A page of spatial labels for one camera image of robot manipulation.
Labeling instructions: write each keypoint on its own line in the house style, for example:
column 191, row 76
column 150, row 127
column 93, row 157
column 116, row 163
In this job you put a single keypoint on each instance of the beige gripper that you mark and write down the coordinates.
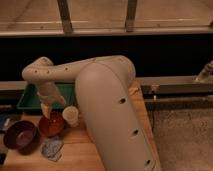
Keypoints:
column 48, row 94

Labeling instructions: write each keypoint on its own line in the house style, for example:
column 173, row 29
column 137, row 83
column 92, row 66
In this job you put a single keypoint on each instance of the red-orange bowl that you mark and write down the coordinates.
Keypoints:
column 52, row 126

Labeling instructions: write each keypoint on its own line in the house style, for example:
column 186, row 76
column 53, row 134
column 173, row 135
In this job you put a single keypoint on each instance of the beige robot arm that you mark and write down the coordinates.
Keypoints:
column 102, row 93

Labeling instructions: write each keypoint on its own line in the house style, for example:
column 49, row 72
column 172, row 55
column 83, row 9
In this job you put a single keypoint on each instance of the green plastic tray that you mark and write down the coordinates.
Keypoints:
column 29, row 100

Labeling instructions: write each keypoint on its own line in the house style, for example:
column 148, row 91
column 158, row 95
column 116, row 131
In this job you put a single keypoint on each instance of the white cylindrical cup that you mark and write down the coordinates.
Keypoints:
column 70, row 115

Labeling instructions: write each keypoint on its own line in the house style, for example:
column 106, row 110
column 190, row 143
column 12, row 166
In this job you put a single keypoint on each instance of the purple bowl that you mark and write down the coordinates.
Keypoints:
column 20, row 135

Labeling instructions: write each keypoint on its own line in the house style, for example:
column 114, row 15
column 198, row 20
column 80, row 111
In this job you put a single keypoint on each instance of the grey crumpled cloth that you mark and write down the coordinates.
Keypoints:
column 51, row 148

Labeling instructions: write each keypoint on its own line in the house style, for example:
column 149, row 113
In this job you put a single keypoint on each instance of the metal rail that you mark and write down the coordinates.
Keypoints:
column 156, row 87

